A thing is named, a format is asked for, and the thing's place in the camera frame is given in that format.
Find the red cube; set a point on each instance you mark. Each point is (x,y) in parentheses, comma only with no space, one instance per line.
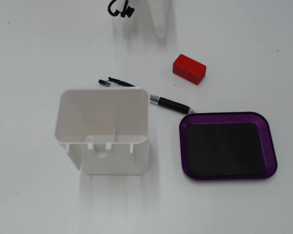
(188,69)

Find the white plastic box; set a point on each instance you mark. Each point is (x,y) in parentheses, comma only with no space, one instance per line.
(136,158)

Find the purple metal tray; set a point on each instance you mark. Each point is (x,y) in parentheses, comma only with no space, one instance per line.
(224,148)

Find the black clear ballpoint pen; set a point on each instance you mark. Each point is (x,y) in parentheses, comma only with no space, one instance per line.
(171,104)

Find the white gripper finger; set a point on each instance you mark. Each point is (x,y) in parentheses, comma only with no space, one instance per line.
(160,19)

